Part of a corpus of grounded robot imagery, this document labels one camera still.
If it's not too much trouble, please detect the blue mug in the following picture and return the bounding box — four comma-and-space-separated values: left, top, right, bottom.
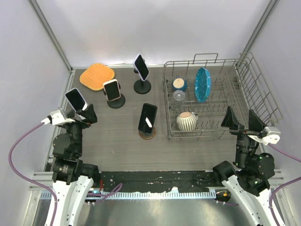
172, 76, 188, 92

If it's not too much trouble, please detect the black round base stand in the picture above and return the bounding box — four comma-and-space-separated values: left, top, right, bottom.
107, 94, 126, 109

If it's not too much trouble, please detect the grey wire dish rack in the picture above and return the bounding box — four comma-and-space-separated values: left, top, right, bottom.
163, 52, 283, 139

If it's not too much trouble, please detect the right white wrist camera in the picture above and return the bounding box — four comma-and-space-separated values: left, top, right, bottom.
248, 126, 281, 145

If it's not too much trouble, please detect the clear glass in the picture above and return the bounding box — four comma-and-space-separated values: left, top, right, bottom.
170, 90, 186, 111

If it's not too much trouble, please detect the striped ceramic mug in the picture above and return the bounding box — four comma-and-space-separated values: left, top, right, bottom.
176, 112, 198, 132

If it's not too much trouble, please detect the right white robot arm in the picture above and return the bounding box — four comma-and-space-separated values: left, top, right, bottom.
212, 106, 285, 226

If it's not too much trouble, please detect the orange woven mat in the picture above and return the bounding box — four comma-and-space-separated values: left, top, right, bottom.
79, 63, 115, 91

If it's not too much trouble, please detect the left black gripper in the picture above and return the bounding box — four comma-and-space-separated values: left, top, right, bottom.
63, 103, 96, 155

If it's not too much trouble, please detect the grey stand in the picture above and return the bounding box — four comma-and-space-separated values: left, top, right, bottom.
139, 127, 156, 140

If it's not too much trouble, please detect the teal speckled plate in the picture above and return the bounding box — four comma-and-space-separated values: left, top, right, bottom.
194, 67, 211, 103

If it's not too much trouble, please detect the black phone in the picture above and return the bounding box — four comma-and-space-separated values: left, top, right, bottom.
138, 103, 158, 134

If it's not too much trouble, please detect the black tall pole stand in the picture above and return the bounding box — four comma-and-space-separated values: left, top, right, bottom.
134, 76, 151, 94

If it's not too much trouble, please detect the lavender case phone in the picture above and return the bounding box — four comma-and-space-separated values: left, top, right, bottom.
64, 88, 88, 111

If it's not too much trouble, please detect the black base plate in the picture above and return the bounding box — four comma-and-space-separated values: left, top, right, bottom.
72, 169, 233, 193

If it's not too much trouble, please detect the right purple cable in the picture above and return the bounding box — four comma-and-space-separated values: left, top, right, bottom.
268, 143, 301, 226

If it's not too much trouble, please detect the white cable duct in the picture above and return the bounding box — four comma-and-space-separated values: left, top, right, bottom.
40, 190, 217, 200

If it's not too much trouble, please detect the white case phone on pole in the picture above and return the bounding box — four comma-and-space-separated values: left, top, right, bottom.
133, 54, 150, 81

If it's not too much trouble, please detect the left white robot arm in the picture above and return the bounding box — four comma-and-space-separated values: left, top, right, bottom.
45, 104, 100, 226

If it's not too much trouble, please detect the pink case phone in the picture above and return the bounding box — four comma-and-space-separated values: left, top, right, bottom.
103, 79, 121, 101

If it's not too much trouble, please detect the purple cable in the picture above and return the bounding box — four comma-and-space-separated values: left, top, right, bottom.
268, 143, 301, 226
8, 121, 58, 226

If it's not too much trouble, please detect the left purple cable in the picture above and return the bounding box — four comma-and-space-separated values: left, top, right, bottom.
8, 121, 58, 226

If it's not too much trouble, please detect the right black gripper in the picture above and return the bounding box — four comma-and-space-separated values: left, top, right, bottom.
221, 105, 266, 167

